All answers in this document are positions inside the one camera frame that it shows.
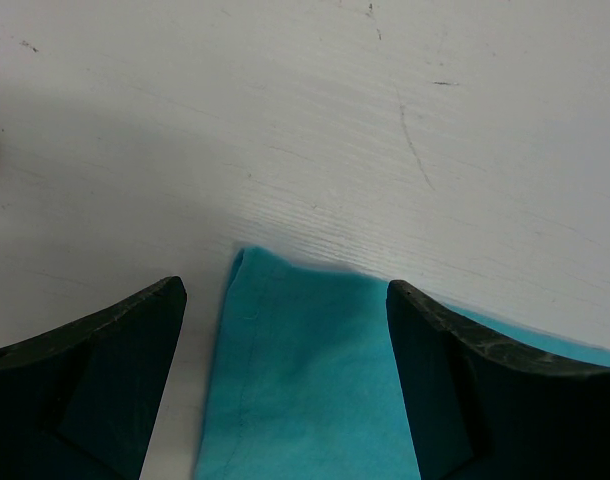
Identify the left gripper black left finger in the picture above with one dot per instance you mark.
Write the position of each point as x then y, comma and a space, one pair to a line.
81, 401

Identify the turquoise t shirt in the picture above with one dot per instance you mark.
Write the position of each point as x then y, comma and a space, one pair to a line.
304, 381

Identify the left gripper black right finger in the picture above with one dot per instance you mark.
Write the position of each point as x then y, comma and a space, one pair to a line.
481, 405

